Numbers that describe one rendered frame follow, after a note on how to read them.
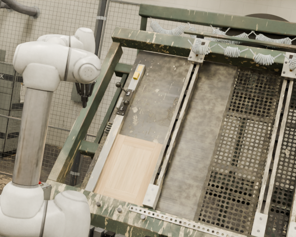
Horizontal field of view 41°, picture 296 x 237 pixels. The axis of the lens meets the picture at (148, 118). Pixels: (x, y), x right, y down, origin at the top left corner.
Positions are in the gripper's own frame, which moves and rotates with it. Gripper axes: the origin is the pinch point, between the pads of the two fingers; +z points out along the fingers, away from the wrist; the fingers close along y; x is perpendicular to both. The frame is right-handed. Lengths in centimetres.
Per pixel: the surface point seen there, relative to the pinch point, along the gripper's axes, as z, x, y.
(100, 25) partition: 32, -249, 75
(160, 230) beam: 52, 31, -55
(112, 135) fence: 28.9, -16.2, -12.1
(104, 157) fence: 37.3, -2.9, -11.6
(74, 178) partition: 202, -174, 79
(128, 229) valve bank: 56, 31, -37
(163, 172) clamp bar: 34, 5, -49
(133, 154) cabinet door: 34.6, -8.4, -28.2
